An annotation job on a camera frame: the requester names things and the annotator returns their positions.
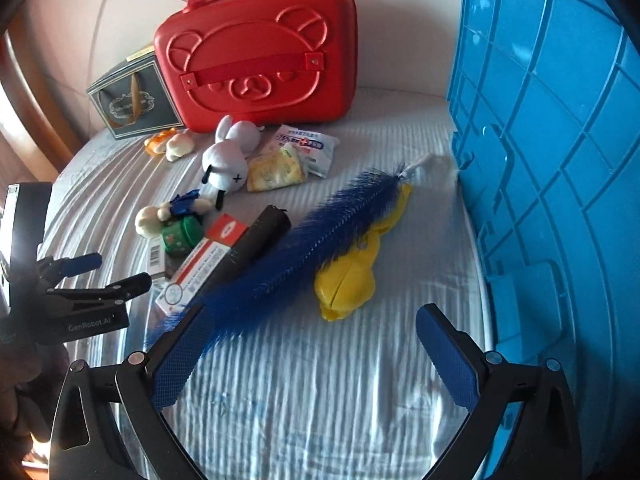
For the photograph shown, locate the small orange white plush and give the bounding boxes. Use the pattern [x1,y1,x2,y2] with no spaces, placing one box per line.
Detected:
[144,127,196,163]

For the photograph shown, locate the small red white box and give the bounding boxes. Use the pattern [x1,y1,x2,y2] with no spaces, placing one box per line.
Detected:
[206,212,250,248]

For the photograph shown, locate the blue plastic crate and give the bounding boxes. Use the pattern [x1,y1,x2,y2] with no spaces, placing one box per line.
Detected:
[445,0,640,480]

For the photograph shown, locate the grey striped bed sheet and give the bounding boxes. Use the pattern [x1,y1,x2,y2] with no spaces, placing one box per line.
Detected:
[35,85,501,480]

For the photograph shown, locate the yellow snack packet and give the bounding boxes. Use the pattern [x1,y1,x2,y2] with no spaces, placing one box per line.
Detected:
[246,145,307,193]

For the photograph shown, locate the black tube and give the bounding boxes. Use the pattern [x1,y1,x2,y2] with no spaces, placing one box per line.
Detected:
[215,205,292,286]

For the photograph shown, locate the wooden bed frame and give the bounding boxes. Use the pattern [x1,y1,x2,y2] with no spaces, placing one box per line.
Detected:
[0,10,86,183]

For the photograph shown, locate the white blue medicine box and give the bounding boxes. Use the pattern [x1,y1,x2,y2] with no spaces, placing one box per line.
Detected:
[155,240,236,317]

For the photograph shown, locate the dark gift bag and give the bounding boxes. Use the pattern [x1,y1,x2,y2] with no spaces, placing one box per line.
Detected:
[86,45,183,141]

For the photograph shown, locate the white rabbit plush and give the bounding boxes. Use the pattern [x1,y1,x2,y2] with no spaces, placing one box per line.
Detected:
[201,115,266,211]

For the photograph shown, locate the blue feather brush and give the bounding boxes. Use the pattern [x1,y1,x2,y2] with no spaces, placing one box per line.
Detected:
[145,154,461,351]

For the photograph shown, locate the cream doll blue outfit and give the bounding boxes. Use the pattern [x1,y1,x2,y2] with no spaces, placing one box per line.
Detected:
[135,189,213,238]

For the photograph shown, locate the small white barcode box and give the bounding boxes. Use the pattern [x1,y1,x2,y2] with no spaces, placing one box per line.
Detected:
[146,237,168,276]

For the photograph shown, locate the white wet wipes packet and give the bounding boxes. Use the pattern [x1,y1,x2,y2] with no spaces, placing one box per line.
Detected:
[267,124,340,179]

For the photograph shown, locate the red bear suitcase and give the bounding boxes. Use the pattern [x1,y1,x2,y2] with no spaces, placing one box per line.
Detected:
[153,0,358,134]

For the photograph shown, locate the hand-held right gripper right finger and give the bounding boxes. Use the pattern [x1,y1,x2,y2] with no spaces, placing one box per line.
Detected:
[416,303,583,480]

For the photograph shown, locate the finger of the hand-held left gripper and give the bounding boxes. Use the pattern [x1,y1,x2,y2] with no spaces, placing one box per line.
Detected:
[45,272,152,306]
[37,252,103,278]

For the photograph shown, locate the person's left hand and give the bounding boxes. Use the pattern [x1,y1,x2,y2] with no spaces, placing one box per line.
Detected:
[0,342,68,456]

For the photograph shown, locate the small green toy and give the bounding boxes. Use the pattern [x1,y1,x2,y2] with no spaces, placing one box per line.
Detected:
[161,214,203,256]

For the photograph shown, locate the yellow banana toy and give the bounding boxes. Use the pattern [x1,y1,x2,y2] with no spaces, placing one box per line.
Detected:
[314,183,415,322]

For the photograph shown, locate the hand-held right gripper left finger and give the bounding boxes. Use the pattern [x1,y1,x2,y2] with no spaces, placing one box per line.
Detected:
[48,304,216,480]

